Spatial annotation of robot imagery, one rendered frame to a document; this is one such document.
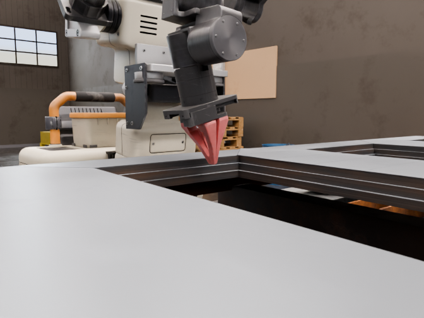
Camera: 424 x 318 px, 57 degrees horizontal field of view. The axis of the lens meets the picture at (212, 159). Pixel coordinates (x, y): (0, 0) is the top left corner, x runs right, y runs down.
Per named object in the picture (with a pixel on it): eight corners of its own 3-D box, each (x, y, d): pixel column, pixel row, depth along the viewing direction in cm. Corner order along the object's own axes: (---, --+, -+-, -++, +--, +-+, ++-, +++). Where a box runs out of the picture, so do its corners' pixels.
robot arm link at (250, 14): (233, 14, 123) (219, 10, 120) (252, -12, 116) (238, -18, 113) (242, 35, 119) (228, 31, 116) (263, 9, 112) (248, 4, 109)
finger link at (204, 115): (238, 161, 61) (226, 101, 59) (202, 176, 57) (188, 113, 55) (211, 158, 67) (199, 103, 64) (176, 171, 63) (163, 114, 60)
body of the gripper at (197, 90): (240, 105, 61) (231, 57, 59) (188, 122, 55) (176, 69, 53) (214, 106, 66) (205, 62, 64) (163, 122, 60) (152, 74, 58)
